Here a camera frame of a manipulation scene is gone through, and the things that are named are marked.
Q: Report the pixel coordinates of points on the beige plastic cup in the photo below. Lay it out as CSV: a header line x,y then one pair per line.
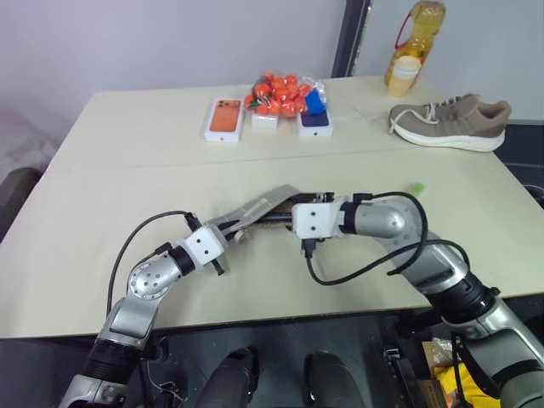
x,y
403,76

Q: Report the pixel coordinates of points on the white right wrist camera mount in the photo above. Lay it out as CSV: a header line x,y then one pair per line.
x,y
316,221

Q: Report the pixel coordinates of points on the dark vertical post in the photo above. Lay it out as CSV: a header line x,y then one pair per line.
x,y
348,38

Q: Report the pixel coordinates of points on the bag of orange toys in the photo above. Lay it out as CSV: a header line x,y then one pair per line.
x,y
278,95

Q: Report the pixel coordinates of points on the green highlighter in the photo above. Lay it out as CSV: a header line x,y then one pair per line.
x,y
416,188

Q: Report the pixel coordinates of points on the brown cardboard box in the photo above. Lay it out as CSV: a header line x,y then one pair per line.
x,y
438,353

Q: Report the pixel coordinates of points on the yellow plastic bag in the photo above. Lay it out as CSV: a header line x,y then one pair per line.
x,y
450,387

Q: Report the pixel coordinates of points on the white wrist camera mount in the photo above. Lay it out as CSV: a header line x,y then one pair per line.
x,y
316,221
204,246

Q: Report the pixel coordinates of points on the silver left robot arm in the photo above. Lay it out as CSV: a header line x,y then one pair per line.
x,y
144,278

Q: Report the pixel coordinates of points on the dark grey chair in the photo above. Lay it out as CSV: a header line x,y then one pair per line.
x,y
15,200

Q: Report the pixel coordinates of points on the yellow cooking oil bottle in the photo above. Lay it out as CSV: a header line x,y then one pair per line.
x,y
418,34

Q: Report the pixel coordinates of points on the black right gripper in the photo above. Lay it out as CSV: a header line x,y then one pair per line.
x,y
321,196

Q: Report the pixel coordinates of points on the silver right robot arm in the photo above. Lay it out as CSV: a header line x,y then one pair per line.
x,y
459,276

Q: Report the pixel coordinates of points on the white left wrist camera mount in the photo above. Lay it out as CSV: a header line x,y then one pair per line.
x,y
204,246

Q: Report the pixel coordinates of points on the blue item in bag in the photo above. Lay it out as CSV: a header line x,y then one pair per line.
x,y
314,103

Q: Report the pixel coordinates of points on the small white box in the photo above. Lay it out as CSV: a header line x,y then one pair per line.
x,y
264,121

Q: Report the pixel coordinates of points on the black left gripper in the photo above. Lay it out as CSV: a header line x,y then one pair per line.
x,y
222,255

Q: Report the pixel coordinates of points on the grey sneaker with white sole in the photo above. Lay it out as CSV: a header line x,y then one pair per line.
x,y
450,123

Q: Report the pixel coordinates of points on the purple phone box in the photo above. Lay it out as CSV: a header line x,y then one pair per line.
x,y
316,125

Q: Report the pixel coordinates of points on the orange phone box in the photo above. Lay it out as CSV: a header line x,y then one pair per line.
x,y
224,119

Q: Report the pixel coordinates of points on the grey grid pouch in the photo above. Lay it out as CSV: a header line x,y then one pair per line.
x,y
259,208

